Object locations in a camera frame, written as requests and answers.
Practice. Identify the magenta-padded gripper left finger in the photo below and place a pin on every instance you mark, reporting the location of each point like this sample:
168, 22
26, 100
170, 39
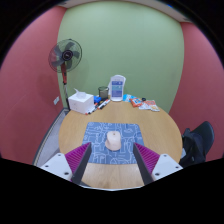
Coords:
56, 164

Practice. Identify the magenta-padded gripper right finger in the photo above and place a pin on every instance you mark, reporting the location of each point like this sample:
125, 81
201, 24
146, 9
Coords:
165, 164

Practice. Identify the pale pink computer mouse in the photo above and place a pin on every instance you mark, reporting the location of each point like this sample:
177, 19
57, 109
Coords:
113, 141

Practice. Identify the blue-grey line-print mouse pad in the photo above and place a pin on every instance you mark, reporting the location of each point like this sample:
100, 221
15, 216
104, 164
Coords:
96, 133

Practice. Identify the black office chair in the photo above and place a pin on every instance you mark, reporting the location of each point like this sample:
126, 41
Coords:
196, 143

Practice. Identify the orange-and-white snack packet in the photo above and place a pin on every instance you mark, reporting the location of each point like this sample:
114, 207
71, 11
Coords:
152, 105

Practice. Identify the white tissue box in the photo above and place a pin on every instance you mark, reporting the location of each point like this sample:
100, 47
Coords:
80, 102

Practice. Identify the black whiteboard marker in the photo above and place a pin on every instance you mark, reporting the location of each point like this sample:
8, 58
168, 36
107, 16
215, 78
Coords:
95, 107

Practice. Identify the small black round object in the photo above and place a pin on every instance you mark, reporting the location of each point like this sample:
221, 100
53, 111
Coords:
143, 99

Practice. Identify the orange snack packet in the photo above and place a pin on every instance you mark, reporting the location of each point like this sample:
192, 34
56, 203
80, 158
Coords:
135, 102

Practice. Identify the red-capped whiteboard marker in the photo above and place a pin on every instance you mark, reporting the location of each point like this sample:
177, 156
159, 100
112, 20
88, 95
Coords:
103, 104

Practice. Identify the small blue box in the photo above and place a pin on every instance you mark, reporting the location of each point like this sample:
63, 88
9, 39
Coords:
97, 99

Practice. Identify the blue snack packet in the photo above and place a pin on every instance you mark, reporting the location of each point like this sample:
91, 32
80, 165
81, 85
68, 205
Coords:
126, 98

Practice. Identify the dark mesh pen cup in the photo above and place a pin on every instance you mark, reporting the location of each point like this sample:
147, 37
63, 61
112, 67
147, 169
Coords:
103, 93

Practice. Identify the acrylic sign stand, blue leaflet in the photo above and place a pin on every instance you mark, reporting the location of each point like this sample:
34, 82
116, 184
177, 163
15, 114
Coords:
117, 88

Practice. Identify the black standing fan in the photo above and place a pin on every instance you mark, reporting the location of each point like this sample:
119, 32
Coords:
65, 55

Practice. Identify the white wall outlet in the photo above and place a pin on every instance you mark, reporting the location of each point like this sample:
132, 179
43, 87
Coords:
56, 100

